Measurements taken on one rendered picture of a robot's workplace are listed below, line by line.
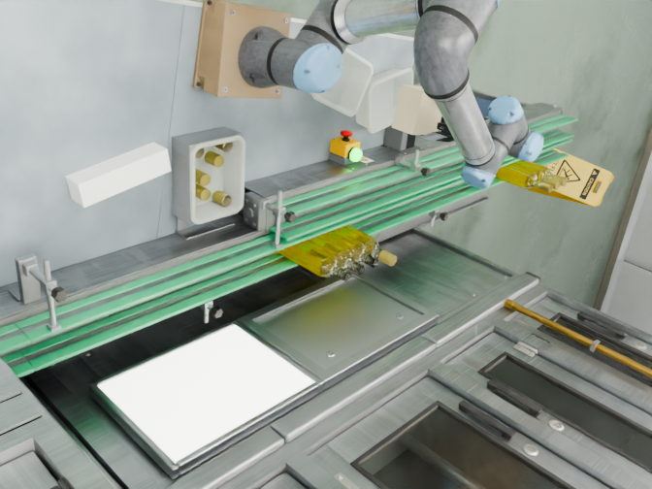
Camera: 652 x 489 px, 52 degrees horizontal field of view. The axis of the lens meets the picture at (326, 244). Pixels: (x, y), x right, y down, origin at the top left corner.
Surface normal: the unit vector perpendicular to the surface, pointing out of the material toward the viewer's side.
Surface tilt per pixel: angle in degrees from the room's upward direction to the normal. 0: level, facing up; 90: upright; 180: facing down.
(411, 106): 90
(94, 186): 0
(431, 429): 90
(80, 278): 90
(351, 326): 90
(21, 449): 0
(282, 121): 0
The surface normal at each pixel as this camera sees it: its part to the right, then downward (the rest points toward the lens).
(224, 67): 0.74, 0.30
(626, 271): -0.70, 0.28
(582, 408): 0.08, -0.88
